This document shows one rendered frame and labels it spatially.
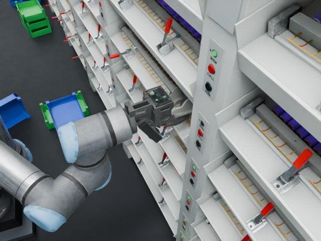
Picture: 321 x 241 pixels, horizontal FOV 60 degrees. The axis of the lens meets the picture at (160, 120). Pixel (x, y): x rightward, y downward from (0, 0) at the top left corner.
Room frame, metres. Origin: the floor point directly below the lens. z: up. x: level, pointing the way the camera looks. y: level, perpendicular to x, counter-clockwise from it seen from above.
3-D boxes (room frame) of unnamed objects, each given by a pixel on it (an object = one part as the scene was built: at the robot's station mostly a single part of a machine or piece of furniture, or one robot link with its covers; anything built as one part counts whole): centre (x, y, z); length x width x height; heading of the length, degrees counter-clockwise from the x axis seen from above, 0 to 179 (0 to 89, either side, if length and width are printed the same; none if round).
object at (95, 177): (0.39, 0.19, 0.86); 0.12 x 0.09 x 0.12; 147
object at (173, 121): (0.49, -0.03, 0.96); 0.09 x 0.05 x 0.02; 109
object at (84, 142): (0.41, 0.18, 0.97); 0.12 x 0.09 x 0.10; 117
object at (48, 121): (1.38, 0.69, 0.04); 0.30 x 0.20 x 0.08; 117
